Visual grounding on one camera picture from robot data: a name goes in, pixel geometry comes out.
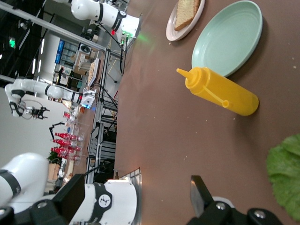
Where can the white box blue light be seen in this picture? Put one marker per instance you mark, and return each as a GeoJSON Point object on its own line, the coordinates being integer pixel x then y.
{"type": "Point", "coordinates": [87, 101]}

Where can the black background right gripper finger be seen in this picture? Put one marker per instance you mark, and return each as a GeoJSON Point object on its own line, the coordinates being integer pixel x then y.
{"type": "Point", "coordinates": [43, 115]}
{"type": "Point", "coordinates": [37, 110]}

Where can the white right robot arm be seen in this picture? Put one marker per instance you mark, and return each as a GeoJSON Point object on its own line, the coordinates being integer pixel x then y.
{"type": "Point", "coordinates": [117, 199]}

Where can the green exit sign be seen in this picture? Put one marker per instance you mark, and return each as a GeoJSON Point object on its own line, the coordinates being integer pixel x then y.
{"type": "Point", "coordinates": [12, 42]}

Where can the mint green plate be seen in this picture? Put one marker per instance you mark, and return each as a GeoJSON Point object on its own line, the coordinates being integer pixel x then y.
{"type": "Point", "coordinates": [225, 39]}

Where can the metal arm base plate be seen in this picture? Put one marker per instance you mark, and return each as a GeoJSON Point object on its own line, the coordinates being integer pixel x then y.
{"type": "Point", "coordinates": [137, 187]}
{"type": "Point", "coordinates": [140, 25]}

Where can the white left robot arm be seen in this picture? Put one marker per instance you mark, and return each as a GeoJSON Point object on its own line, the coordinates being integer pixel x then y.
{"type": "Point", "coordinates": [105, 14]}

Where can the aluminium frame rack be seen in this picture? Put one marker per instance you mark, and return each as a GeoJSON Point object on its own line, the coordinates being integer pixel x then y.
{"type": "Point", "coordinates": [99, 117]}

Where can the yellow mustard squeeze bottle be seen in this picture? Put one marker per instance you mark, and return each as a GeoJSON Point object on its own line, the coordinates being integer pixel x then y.
{"type": "Point", "coordinates": [225, 91]}

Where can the beige plate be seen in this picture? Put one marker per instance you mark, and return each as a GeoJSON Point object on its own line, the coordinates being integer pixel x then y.
{"type": "Point", "coordinates": [173, 30]}

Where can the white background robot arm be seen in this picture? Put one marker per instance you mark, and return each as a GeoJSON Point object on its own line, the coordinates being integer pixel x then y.
{"type": "Point", "coordinates": [35, 87]}

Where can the green plant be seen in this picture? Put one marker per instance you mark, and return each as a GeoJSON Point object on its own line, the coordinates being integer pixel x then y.
{"type": "Point", "coordinates": [54, 156]}

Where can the silver diagonal beam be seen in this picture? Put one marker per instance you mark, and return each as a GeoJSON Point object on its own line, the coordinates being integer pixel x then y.
{"type": "Point", "coordinates": [47, 27]}

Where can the green lettuce leaf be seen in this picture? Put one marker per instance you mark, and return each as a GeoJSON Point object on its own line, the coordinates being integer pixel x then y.
{"type": "Point", "coordinates": [286, 173]}

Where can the silver background gripper body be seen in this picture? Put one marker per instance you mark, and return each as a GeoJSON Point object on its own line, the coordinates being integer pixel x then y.
{"type": "Point", "coordinates": [28, 112]}

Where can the clear rack red bottles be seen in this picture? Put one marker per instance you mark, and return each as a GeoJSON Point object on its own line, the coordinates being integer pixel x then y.
{"type": "Point", "coordinates": [63, 140]}

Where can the brown bread slice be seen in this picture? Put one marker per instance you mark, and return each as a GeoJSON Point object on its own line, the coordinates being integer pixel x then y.
{"type": "Point", "coordinates": [185, 14]}

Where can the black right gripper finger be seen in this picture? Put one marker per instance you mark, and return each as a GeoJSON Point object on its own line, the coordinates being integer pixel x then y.
{"type": "Point", "coordinates": [68, 199]}
{"type": "Point", "coordinates": [201, 201]}

